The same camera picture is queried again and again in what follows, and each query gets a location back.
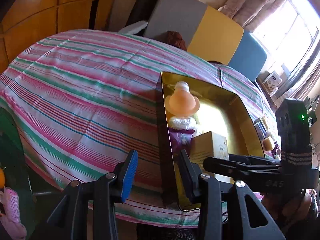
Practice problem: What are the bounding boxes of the yellow sponge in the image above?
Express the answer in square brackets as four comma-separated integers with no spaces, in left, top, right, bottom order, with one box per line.
[261,136,275,151]

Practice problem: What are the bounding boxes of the beige cardboard box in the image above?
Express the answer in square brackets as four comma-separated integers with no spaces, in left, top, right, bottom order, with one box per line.
[189,131,229,171]

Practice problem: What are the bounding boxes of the blue snack packet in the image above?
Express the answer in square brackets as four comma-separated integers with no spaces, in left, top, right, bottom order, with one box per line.
[253,116,268,141]

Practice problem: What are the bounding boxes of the purple snack packet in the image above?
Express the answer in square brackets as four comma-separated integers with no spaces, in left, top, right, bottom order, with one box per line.
[169,127,195,155]

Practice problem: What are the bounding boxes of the white ball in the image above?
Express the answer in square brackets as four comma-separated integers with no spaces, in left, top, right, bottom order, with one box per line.
[168,116,197,130]

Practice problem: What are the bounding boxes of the peach pink bottle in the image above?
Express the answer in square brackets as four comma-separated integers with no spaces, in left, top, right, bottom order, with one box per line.
[164,81,200,117]

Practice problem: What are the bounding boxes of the white box on desk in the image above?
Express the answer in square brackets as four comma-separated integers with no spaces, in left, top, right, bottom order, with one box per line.
[263,71,283,92]

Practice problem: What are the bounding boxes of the striped bed sheet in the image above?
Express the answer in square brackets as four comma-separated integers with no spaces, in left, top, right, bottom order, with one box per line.
[1,30,277,228]

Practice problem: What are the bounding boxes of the green glass side table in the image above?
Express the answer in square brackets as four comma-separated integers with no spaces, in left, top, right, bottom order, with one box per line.
[1,108,36,239]

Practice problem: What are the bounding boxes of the orange fruit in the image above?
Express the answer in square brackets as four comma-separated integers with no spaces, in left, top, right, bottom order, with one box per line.
[0,168,5,189]

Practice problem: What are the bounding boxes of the grey yellow blue armchair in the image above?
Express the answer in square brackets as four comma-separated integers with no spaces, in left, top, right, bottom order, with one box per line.
[118,0,267,82]

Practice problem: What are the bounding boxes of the black rolled mat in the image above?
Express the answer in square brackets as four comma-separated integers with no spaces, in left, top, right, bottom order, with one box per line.
[125,0,158,27]

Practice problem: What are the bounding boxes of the wooden wardrobe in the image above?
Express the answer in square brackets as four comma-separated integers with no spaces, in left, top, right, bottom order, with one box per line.
[1,0,114,72]

